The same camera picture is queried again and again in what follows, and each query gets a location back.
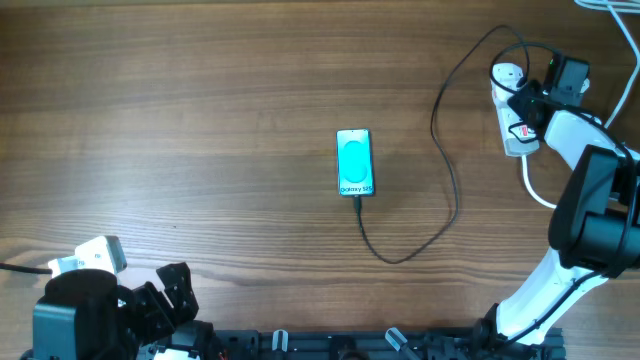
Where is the black USB charging cable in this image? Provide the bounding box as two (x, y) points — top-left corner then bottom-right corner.
(352, 24), (531, 265)

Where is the blue Galaxy smartphone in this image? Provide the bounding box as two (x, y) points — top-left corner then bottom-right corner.
(336, 129), (375, 197)

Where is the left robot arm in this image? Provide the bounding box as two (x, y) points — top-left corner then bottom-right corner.
(21, 263), (226, 360)

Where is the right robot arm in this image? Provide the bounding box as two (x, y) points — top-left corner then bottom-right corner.
(475, 54), (639, 354)

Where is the white USB charger plug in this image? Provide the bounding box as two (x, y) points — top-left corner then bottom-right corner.
(491, 79), (518, 108)

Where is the white power strip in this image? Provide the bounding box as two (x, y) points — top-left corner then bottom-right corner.
(492, 63), (539, 157)

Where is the white power strip cord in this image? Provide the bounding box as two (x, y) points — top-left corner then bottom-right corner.
(520, 0), (640, 211)

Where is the black left camera cable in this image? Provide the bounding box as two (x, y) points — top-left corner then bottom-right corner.
(0, 262), (54, 276)

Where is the black camera cable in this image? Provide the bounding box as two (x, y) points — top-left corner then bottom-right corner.
(0, 262), (54, 276)
(488, 42), (640, 351)

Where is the black right camera cable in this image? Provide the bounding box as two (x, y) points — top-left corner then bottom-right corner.
(488, 42), (640, 351)

